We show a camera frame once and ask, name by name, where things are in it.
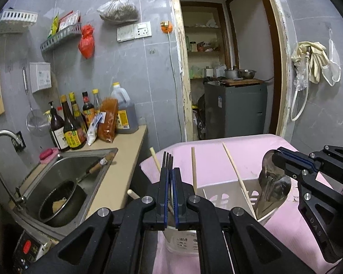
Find white wall switch socket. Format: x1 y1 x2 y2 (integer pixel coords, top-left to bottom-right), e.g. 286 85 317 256
116 22 152 43

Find black frying pan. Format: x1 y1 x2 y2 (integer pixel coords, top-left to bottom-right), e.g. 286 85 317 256
38 152 117 228

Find grey cabinet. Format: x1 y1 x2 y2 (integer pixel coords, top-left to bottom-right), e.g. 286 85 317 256
204 81 268 139

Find induction cooker panel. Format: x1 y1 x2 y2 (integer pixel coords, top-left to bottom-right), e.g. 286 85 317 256
13 229 56 273

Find metal fork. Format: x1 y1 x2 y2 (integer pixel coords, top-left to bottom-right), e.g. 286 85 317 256
161 152 174 215

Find white plastic utensil holder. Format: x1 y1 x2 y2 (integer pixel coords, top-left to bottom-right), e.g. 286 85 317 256
156 179 288 256

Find dark soy sauce bottle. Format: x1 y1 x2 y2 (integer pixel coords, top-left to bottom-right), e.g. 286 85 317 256
60 95 86 150

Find clear bag of dried goods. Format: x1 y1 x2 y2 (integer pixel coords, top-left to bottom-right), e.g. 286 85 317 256
96 0 139 25

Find cream rubber gloves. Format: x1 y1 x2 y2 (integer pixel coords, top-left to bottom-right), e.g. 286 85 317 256
291 42 330 84

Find metal soup ladle spoon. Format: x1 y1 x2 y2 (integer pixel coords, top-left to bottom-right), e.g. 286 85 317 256
254 175 291 219

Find pink floral table cloth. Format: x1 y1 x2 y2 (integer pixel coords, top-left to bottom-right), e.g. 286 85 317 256
139 133 343 274

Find grey wall rack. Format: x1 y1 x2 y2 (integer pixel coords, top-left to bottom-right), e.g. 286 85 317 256
40 22 82 53

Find white tissue box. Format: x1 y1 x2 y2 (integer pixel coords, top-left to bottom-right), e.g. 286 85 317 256
29 62 52 93

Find white wall basket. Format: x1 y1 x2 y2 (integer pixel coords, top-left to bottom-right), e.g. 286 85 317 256
0 9 38 35

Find orange wall hook plug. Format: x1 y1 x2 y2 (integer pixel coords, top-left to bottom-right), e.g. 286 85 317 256
160 21 173 34

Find pink sponge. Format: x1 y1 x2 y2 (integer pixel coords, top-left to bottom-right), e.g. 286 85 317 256
39 148 59 165

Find wooden chopstick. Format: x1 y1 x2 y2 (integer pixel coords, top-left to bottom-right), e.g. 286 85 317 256
191 147 198 194
222 143 257 220
149 147 161 173
127 189 140 200

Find metal strainer ladle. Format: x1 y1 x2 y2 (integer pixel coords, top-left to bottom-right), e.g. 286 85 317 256
22 67 49 137

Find stainless steel sink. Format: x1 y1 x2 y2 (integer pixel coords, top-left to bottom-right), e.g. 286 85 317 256
13 148 118 240

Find large dark vinegar jug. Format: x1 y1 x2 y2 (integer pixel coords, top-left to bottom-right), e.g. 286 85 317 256
111 82 139 134

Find chrome faucet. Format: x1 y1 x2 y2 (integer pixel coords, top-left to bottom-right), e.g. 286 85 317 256
0 129 27 211

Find red plastic bag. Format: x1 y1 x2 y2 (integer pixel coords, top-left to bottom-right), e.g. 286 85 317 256
78 24 95 59

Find white hose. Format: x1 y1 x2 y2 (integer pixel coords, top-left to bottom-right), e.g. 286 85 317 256
290 62 309 122

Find metal bowl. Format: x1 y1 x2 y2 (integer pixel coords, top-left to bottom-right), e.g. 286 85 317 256
238 69 257 79

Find orange sauce pouch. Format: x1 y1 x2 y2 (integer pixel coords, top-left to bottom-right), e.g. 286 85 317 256
97 97 118 143

